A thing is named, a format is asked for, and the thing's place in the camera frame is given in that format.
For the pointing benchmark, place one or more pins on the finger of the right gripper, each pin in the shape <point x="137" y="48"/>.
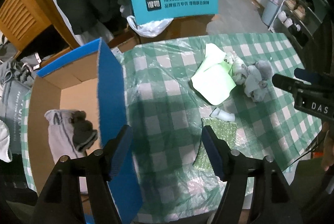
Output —
<point x="312" y="77"/>
<point x="288" y="84"/>

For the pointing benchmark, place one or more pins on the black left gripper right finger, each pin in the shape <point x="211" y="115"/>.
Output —
<point x="272" y="200"/>

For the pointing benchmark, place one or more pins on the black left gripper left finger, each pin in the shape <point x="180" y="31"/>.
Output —
<point x="60" y="200"/>

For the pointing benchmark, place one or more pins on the grey patterned soft cloth bundle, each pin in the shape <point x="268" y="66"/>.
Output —
<point x="253" y="78"/>

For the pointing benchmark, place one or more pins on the light green foam cloth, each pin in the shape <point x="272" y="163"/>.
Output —
<point x="212" y="79"/>

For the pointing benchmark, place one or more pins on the small white sock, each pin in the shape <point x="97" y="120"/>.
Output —
<point x="222" y="115"/>

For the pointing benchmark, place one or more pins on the green sparkly scrub cloth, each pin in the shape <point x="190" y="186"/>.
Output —
<point x="224" y="131"/>

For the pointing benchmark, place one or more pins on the person's right hand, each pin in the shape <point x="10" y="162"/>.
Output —
<point x="327" y="160"/>

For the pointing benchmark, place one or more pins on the green checkered tablecloth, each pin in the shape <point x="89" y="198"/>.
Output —
<point x="165" y="114"/>

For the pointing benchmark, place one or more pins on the grey sweatpants in box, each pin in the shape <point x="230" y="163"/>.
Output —
<point x="60" y="134"/>

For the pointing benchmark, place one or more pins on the grey shoe rack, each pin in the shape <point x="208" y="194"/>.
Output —
<point x="299" y="19"/>

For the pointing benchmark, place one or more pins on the dark grey striped sock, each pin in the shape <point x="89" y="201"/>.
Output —
<point x="84" y="135"/>

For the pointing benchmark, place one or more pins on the brown cardboard box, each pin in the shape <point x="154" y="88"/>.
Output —
<point x="182" y="28"/>

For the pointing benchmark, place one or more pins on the grey tote bag with text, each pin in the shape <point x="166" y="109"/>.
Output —
<point x="12" y="110"/>

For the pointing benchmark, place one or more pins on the blue cardboard box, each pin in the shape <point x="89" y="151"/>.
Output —
<point x="88" y="79"/>

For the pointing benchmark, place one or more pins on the white plastic bag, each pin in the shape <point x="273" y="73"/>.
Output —
<point x="151" y="29"/>

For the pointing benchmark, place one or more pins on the teal printed shoe box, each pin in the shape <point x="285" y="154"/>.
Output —
<point x="155" y="10"/>

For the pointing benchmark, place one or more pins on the orange wooden louvered cabinet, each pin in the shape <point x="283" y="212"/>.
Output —
<point x="23" y="20"/>

